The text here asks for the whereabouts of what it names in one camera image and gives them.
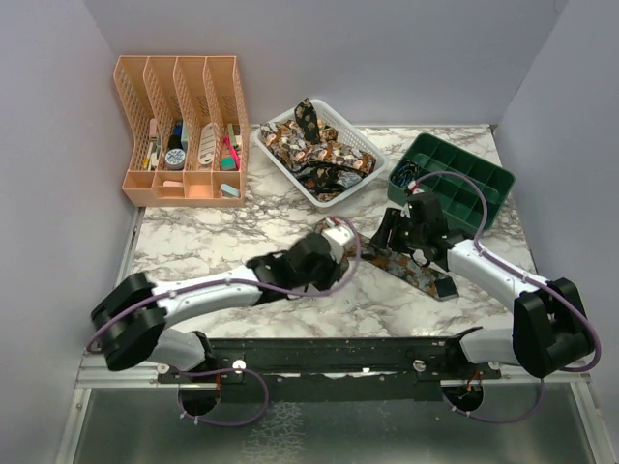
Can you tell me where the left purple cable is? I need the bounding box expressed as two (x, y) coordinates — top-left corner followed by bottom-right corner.
(85, 217), (363, 427)

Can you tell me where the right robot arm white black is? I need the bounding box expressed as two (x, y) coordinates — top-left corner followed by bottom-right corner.
(370, 193), (598, 378)

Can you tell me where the round blue tin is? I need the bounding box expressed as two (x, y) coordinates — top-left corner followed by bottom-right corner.
(163, 148), (187, 171)

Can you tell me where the peach plastic desk organizer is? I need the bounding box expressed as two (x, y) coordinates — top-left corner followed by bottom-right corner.
(113, 55), (251, 207)

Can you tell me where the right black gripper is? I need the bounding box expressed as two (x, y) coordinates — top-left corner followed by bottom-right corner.
(370, 206), (427, 254)

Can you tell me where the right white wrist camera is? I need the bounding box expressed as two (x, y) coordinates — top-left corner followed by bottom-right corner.
(406, 181), (425, 195)

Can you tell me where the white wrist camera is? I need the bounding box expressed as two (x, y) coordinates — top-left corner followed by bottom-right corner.
(406, 181), (425, 195)
(321, 217), (356, 251)

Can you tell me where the purple cable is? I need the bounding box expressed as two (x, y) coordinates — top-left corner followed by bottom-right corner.
(410, 170), (604, 424)
(85, 217), (363, 427)

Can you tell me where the teal eraser block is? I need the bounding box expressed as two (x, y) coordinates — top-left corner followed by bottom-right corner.
(220, 155), (238, 171)

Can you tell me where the orange floral tie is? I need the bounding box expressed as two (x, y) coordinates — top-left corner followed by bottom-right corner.
(342, 232), (459, 302)

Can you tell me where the pile of patterned ties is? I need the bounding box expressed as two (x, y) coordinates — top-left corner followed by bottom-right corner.
(259, 98), (377, 202)

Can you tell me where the pink marker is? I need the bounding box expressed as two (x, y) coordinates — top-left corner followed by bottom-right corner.
(223, 136), (241, 169)

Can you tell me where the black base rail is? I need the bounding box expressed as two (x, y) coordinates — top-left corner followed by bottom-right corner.
(158, 336), (500, 403)

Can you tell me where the green compartment tray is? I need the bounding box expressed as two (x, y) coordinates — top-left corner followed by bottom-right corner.
(387, 133), (516, 235)

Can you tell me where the white plastic lattice basket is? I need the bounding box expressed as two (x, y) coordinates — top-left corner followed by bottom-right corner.
(252, 98), (388, 210)

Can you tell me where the rolled tie in tray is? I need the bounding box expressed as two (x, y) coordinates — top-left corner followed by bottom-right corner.
(391, 160), (420, 189)

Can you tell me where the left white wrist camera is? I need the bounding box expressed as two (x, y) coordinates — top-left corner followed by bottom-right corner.
(321, 217), (356, 251)

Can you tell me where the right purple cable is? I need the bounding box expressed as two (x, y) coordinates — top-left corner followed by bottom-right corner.
(410, 170), (604, 424)

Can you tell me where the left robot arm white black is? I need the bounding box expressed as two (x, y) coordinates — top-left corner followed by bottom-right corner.
(91, 227), (355, 382)

